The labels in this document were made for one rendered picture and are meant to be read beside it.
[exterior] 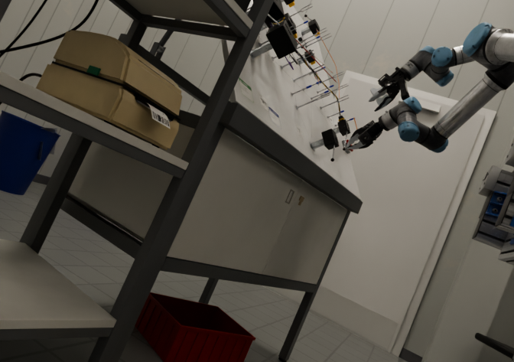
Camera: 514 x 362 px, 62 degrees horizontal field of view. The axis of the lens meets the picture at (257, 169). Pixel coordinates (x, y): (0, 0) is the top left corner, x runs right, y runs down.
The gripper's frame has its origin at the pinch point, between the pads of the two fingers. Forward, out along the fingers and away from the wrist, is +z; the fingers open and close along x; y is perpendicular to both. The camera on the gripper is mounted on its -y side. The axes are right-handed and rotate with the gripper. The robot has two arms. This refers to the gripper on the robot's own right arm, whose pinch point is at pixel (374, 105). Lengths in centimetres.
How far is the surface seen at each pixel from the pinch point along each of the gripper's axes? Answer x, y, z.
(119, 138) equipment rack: 113, -48, 62
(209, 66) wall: -113, 270, 61
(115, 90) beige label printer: 117, -40, 56
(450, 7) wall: -160, 150, -144
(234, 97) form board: 86, -31, 40
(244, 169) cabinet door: 64, -33, 54
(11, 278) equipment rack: 105, -48, 106
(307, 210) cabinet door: 12, -27, 52
